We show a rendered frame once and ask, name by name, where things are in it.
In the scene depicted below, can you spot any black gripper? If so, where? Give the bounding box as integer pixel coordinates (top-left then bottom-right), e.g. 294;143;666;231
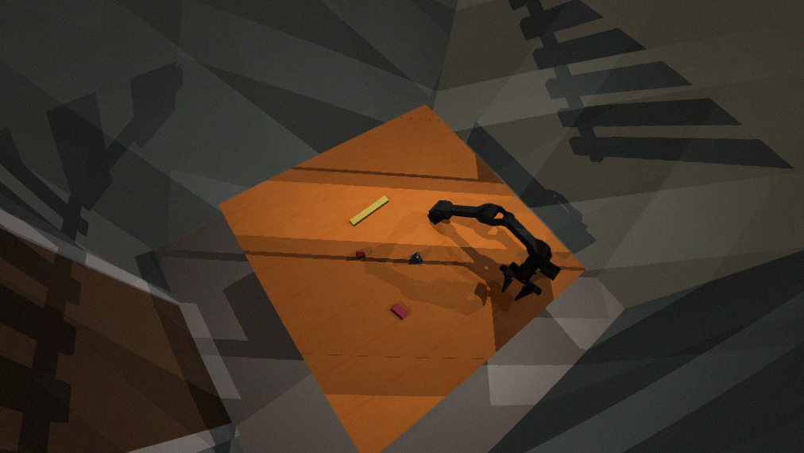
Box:
499;262;542;301

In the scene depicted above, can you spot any pink rectangular block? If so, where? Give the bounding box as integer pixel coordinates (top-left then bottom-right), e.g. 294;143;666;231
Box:
392;303;408;319

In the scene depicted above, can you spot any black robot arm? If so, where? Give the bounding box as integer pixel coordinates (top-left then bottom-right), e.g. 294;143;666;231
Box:
427;200;562;281

